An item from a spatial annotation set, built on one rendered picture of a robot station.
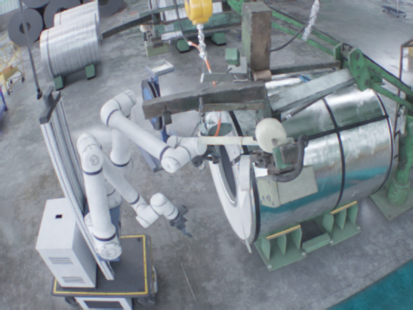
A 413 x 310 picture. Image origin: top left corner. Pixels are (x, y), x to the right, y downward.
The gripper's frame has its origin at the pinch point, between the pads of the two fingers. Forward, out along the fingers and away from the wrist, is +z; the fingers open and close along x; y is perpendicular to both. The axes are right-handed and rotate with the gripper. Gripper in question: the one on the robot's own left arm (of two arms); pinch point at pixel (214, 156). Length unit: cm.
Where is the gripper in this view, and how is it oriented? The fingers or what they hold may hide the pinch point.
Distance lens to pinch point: 234.1
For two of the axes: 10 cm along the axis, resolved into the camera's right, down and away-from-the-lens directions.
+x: -7.0, 5.0, 5.1
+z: 6.7, 2.1, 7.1
